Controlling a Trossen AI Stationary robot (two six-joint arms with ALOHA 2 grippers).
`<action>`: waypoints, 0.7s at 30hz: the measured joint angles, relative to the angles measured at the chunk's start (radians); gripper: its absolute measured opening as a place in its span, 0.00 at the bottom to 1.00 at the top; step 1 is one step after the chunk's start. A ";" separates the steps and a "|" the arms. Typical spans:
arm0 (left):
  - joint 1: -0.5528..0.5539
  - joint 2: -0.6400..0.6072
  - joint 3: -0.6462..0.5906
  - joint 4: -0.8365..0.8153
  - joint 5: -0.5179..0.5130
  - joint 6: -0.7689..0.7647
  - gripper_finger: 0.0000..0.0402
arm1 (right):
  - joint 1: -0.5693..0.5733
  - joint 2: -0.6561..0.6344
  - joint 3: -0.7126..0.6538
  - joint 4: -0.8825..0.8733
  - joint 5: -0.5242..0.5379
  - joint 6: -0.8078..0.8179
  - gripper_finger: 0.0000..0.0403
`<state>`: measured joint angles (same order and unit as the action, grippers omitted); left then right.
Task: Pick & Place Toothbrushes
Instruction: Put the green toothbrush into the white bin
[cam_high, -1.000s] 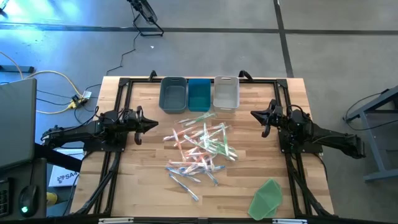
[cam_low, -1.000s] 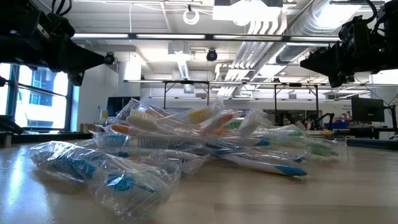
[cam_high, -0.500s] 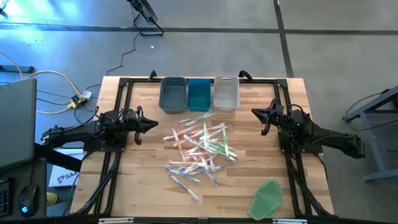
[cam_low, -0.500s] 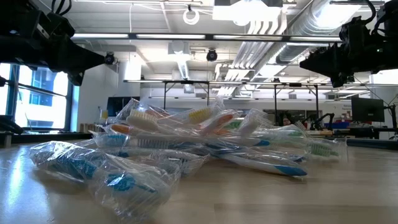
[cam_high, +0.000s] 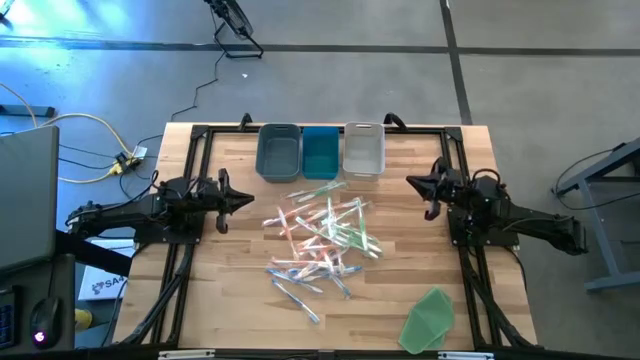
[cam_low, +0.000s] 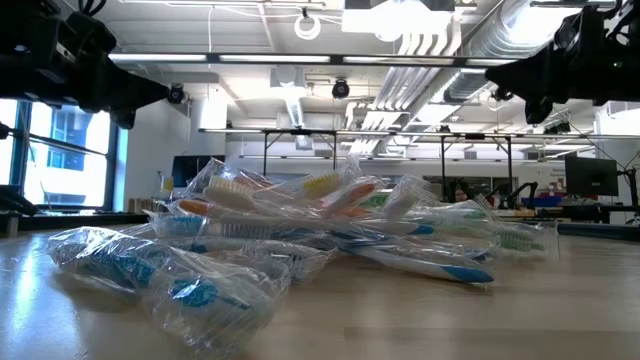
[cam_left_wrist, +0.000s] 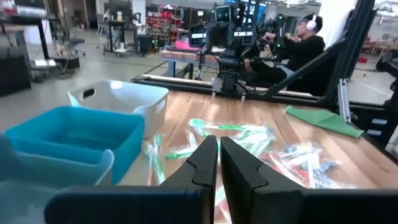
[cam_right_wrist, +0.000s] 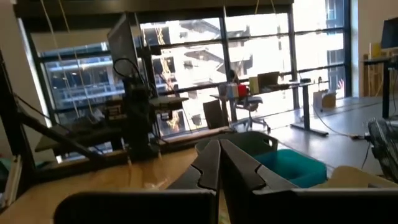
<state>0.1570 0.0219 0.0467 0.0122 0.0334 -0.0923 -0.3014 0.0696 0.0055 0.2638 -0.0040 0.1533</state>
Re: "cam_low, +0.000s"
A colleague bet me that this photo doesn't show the person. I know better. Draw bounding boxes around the person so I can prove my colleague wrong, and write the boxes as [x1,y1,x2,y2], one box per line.
[448,180,474,204]

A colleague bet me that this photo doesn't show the green toothbrush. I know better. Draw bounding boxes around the green toothbrush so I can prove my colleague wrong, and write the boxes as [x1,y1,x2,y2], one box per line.
[399,219,560,261]
[359,192,396,210]
[414,198,496,226]

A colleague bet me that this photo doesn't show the white coiled ceiling cable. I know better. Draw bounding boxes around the white coiled ceiling cable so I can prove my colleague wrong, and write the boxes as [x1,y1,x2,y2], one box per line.
[293,10,323,42]

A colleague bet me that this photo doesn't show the black computer monitor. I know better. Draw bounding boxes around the black computer monitor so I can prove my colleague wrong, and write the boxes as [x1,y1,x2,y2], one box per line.
[564,155,620,198]

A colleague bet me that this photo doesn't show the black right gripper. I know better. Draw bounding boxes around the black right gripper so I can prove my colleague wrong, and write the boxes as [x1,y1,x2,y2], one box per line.
[485,5,614,125]

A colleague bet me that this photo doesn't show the blue toothbrush in clear wrapper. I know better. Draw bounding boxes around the blue toothbrush in clear wrapper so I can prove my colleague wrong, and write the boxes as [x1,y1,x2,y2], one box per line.
[152,212,439,241]
[164,234,337,286]
[339,242,497,287]
[349,234,496,264]
[47,225,281,357]

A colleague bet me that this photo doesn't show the silver ventilation duct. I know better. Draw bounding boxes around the silver ventilation duct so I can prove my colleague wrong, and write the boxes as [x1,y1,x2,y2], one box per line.
[442,0,569,104]

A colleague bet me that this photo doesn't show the black wall screen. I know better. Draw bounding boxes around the black wall screen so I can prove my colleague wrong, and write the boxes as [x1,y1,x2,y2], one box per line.
[171,154,227,189]

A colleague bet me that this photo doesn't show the white ceiling light fixture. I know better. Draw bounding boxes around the white ceiling light fixture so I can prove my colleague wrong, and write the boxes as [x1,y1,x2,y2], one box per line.
[341,0,457,44]

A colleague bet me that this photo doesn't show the black desk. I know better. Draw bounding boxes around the black desk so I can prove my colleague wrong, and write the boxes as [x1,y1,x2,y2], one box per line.
[559,203,640,225]

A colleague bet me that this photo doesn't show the blue crate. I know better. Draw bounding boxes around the blue crate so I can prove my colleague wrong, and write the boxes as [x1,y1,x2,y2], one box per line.
[522,195,564,209]

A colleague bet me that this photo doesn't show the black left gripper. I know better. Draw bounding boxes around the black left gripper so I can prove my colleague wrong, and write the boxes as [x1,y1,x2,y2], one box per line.
[30,12,170,130]

